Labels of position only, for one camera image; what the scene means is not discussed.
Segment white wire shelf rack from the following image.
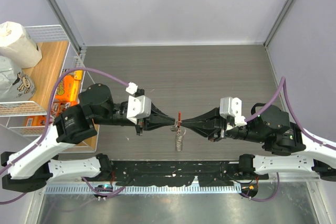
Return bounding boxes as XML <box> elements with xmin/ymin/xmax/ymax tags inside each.
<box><xmin>1</xmin><ymin>25</ymin><xmax>86</xmax><ymax>140</ymax></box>

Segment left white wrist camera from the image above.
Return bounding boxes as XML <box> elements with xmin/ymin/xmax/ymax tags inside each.
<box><xmin>126</xmin><ymin>82</ymin><xmax>152</xmax><ymax>124</ymax></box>

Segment white slotted cable duct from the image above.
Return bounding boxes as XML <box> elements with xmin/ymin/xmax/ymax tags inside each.
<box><xmin>45</xmin><ymin>183</ymin><xmax>241</xmax><ymax>195</ymax></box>

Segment white paper towel roll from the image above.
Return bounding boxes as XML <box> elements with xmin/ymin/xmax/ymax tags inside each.
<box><xmin>1</xmin><ymin>22</ymin><xmax>42</xmax><ymax>69</ymax></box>

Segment grey bag with cartoon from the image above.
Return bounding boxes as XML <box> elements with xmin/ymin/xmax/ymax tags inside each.
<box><xmin>1</xmin><ymin>56</ymin><xmax>36</xmax><ymax>102</ymax></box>

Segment orange snack box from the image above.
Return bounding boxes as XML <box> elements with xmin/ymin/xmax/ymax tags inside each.
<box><xmin>25</xmin><ymin>67</ymin><xmax>84</xmax><ymax>127</ymax></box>

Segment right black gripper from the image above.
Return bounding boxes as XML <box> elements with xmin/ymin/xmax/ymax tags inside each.
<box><xmin>180</xmin><ymin>105</ymin><xmax>267</xmax><ymax>143</ymax></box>

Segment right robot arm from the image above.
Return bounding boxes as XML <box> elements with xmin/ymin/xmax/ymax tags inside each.
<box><xmin>181</xmin><ymin>103</ymin><xmax>335</xmax><ymax>182</ymax></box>

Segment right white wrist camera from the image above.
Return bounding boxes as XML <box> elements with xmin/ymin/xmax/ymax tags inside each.
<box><xmin>219</xmin><ymin>97</ymin><xmax>247</xmax><ymax>130</ymax></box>

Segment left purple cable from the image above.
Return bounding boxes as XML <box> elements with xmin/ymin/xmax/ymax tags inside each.
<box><xmin>0</xmin><ymin>67</ymin><xmax>131</xmax><ymax>205</ymax></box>

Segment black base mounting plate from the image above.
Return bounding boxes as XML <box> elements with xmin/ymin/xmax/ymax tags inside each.
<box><xmin>81</xmin><ymin>158</ymin><xmax>270</xmax><ymax>187</ymax></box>

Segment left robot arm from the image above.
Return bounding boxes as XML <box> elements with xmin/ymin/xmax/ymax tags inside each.
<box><xmin>1</xmin><ymin>83</ymin><xmax>175</xmax><ymax>193</ymax></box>

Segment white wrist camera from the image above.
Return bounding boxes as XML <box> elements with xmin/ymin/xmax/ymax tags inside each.
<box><xmin>219</xmin><ymin>97</ymin><xmax>247</xmax><ymax>130</ymax></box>
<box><xmin>126</xmin><ymin>82</ymin><xmax>152</xmax><ymax>124</ymax></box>

